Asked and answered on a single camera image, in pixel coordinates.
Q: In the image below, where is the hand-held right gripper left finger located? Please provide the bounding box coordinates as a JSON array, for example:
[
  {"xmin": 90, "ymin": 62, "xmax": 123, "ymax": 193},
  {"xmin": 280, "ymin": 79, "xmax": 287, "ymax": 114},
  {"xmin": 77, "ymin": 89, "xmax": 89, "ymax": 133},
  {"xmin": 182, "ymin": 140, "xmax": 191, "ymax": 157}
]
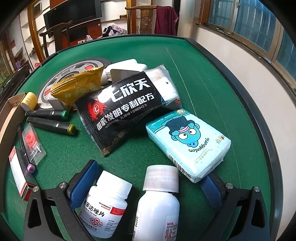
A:
[{"xmin": 23, "ymin": 159, "xmax": 100, "ymax": 241}]

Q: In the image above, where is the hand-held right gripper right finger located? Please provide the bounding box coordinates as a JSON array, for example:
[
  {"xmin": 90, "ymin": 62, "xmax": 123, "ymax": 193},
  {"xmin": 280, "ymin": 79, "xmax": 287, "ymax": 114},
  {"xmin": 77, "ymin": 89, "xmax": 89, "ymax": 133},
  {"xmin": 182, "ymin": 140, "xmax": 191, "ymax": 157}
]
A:
[{"xmin": 200, "ymin": 173, "xmax": 271, "ymax": 241}]

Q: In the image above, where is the white medicine bottle red label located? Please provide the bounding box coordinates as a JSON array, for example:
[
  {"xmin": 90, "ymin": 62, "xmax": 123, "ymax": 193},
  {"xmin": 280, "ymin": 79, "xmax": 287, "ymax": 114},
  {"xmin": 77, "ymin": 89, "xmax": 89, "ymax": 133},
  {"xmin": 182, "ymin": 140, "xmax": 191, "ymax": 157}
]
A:
[{"xmin": 77, "ymin": 170, "xmax": 133, "ymax": 239}]

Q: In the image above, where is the white bottle ribbed cap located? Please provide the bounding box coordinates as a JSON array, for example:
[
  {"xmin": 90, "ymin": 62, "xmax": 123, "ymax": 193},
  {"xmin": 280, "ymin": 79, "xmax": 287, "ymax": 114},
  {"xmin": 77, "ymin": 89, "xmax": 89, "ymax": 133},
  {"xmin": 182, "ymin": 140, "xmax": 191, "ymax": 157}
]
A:
[{"xmin": 134, "ymin": 164, "xmax": 180, "ymax": 241}]

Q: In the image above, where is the light blue tissue pack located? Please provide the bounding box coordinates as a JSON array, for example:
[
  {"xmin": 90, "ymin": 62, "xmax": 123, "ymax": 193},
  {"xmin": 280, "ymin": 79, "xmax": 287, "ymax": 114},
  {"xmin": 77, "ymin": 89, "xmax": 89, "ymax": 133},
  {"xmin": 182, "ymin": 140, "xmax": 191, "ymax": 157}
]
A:
[{"xmin": 146, "ymin": 108, "xmax": 232, "ymax": 183}]

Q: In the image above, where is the red and white box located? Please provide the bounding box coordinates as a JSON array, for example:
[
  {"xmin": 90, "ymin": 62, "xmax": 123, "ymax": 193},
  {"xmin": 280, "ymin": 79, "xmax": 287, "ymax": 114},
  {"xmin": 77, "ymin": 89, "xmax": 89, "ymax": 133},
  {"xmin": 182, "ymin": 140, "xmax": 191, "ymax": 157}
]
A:
[{"xmin": 9, "ymin": 146, "xmax": 38, "ymax": 201}]

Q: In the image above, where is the black marker olive cap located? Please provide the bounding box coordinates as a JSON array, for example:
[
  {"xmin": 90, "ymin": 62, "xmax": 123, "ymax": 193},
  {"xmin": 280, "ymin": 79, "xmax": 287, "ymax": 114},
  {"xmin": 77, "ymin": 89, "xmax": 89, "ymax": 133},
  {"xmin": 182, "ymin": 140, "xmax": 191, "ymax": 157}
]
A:
[{"xmin": 26, "ymin": 116, "xmax": 77, "ymax": 135}]

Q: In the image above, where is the clear pack with red item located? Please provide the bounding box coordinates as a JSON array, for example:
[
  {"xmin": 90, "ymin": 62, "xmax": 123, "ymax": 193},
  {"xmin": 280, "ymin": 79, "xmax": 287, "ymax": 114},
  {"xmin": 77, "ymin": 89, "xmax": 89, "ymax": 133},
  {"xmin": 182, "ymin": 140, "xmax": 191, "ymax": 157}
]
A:
[{"xmin": 20, "ymin": 123, "xmax": 46, "ymax": 165}]

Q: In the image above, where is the black marker purple cap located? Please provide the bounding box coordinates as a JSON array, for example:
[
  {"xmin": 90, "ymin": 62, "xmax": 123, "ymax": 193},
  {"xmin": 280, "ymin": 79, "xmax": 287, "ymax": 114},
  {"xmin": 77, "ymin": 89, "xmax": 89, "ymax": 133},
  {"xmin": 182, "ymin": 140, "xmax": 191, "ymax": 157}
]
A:
[{"xmin": 16, "ymin": 122, "xmax": 36, "ymax": 173}]

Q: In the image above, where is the black marker green cap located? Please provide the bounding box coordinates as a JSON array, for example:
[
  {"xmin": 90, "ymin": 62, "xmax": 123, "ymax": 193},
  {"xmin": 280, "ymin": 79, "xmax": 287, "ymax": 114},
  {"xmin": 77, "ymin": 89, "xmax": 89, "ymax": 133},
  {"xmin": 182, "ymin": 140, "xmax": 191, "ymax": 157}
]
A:
[{"xmin": 25, "ymin": 109, "xmax": 70, "ymax": 118}]

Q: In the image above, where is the black snack packet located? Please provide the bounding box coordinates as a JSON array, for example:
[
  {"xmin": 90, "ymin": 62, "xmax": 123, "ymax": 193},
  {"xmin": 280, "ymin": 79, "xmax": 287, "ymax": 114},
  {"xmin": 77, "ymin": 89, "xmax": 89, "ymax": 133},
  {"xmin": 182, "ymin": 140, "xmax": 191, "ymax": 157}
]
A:
[{"xmin": 75, "ymin": 65, "xmax": 182, "ymax": 157}]

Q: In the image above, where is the gold snack packet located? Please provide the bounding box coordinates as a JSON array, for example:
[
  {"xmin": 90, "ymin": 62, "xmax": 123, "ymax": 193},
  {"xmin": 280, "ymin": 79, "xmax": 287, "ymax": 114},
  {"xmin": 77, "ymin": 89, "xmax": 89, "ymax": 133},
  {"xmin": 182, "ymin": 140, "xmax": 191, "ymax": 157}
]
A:
[{"xmin": 50, "ymin": 65, "xmax": 105, "ymax": 110}]

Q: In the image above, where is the yellow tape roll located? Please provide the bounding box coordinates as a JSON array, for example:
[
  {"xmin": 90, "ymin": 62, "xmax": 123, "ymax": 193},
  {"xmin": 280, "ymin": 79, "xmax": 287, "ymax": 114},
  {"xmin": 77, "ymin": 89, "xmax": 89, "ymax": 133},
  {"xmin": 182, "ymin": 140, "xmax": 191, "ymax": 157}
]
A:
[{"xmin": 20, "ymin": 92, "xmax": 38, "ymax": 110}]

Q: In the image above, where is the cardboard box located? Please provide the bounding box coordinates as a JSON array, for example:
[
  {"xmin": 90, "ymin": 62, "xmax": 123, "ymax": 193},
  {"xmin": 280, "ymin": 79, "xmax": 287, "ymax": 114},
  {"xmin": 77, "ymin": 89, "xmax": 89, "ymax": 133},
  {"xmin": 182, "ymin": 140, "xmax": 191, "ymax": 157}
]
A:
[{"xmin": 0, "ymin": 92, "xmax": 27, "ymax": 149}]

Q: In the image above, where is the white charger adapter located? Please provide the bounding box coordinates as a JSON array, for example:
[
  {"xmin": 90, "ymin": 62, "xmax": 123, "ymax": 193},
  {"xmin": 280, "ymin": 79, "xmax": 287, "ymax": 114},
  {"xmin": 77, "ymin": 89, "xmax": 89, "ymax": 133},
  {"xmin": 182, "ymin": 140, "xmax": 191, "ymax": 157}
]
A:
[{"xmin": 102, "ymin": 59, "xmax": 148, "ymax": 84}]

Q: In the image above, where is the round silver table panel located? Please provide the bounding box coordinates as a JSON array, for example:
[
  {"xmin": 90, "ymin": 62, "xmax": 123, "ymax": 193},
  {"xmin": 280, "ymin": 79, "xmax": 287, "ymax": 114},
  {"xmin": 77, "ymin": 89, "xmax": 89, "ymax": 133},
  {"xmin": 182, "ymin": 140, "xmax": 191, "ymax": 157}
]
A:
[{"xmin": 37, "ymin": 58, "xmax": 112, "ymax": 109}]

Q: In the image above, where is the dark wooden chair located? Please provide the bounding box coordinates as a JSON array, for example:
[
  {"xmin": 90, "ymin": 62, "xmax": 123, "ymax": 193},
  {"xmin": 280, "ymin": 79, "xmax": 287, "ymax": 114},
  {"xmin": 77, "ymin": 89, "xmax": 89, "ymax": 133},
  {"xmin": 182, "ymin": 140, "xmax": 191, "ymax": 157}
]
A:
[{"xmin": 39, "ymin": 20, "xmax": 73, "ymax": 58}]

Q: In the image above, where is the floral cloth pile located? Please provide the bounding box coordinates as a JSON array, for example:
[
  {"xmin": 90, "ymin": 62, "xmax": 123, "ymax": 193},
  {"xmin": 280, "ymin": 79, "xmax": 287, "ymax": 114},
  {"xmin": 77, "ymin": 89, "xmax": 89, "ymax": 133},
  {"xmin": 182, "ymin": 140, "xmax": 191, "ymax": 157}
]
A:
[{"xmin": 102, "ymin": 24, "xmax": 127, "ymax": 37}]

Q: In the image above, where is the flat screen television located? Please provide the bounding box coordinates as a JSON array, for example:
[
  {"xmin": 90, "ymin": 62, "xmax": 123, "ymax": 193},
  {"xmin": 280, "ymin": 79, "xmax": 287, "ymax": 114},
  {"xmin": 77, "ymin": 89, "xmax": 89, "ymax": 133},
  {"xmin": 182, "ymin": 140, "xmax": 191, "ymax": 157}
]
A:
[{"xmin": 43, "ymin": 0, "xmax": 103, "ymax": 29}]

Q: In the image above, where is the wooden chair carved back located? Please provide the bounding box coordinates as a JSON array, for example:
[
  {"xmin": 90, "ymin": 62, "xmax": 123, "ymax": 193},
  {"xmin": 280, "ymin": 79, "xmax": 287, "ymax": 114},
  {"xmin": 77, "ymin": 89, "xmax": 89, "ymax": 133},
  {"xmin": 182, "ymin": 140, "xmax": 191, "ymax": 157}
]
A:
[{"xmin": 120, "ymin": 4, "xmax": 160, "ymax": 35}]

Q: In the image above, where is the wooden framed window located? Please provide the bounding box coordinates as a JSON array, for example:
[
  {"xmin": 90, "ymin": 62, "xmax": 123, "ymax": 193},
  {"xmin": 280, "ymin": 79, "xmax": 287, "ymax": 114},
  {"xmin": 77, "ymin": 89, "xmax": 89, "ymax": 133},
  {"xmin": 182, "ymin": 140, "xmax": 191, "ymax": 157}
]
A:
[{"xmin": 199, "ymin": 0, "xmax": 296, "ymax": 84}]

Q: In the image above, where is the dark red garment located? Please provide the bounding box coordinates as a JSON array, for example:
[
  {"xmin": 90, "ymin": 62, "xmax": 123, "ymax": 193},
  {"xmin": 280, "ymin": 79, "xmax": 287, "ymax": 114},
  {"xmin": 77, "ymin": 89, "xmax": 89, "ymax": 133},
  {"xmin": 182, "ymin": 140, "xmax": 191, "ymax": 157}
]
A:
[{"xmin": 154, "ymin": 6, "xmax": 179, "ymax": 36}]

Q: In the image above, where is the wall shelving unit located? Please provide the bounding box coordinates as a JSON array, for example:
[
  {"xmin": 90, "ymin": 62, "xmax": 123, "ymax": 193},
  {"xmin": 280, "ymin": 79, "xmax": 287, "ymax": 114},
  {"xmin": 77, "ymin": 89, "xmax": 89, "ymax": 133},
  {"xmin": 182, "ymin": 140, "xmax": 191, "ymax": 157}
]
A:
[{"xmin": 14, "ymin": 0, "xmax": 130, "ymax": 65}]

